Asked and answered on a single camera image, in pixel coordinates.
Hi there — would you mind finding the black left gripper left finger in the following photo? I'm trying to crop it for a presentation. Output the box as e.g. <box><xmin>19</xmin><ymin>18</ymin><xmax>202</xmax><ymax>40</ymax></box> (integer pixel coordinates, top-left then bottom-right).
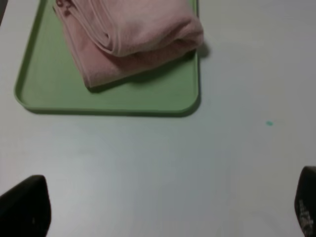
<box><xmin>0</xmin><ymin>175</ymin><xmax>51</xmax><ymax>237</ymax></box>

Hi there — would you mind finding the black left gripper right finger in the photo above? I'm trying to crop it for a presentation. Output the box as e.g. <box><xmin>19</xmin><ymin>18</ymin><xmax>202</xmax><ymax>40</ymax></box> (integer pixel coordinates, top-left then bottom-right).
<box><xmin>294</xmin><ymin>166</ymin><xmax>316</xmax><ymax>237</ymax></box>

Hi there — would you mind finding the pink fluffy towel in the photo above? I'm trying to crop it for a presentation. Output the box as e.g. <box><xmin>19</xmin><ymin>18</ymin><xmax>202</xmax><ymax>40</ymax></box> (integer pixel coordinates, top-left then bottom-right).
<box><xmin>53</xmin><ymin>0</ymin><xmax>203</xmax><ymax>89</ymax></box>

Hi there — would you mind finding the green plastic tray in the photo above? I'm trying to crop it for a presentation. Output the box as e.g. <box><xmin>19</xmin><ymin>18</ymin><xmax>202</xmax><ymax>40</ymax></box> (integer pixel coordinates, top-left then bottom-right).
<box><xmin>14</xmin><ymin>0</ymin><xmax>200</xmax><ymax>117</ymax></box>

